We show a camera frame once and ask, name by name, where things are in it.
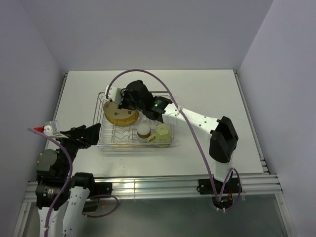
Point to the beige floral plate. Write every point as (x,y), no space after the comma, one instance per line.
(112,112)

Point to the aluminium front rail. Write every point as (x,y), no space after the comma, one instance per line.
(184,186)

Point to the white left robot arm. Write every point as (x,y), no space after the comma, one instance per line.
(61,194)

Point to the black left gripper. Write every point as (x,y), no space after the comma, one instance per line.
(82,136)

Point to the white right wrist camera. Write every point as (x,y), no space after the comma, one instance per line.
(113,94)

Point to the metal tin cup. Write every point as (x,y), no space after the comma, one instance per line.
(143,132)

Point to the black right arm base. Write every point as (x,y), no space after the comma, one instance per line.
(231,187)

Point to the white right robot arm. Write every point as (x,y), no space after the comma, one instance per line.
(220,132)

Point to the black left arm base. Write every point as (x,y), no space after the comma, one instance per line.
(103,189)

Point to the pale green mug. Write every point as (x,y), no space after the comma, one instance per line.
(162,134)

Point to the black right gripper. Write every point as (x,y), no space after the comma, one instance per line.
(123,105)

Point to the yellow woven-pattern plate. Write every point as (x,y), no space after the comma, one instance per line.
(122,123)

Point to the wire dish rack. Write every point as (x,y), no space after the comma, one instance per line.
(112,136)

